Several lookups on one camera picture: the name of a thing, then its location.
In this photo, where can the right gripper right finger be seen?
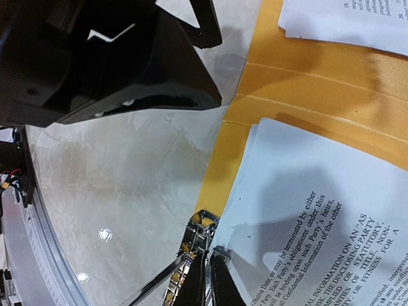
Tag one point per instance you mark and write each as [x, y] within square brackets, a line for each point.
[224, 291]

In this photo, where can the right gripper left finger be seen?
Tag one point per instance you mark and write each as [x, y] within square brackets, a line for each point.
[192, 292]

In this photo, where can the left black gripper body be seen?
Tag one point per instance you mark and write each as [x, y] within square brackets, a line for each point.
[37, 43]

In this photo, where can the stack of printed papers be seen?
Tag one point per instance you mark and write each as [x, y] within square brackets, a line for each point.
[311, 221]

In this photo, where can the orange file folder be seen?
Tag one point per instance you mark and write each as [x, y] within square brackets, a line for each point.
[353, 95]

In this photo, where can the chrome side folder clip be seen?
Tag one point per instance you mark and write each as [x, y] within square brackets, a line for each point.
[197, 239]

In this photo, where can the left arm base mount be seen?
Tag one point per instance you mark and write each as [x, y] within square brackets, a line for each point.
[17, 170]

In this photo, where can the aluminium front rail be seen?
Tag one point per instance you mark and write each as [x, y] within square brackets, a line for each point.
[35, 268]

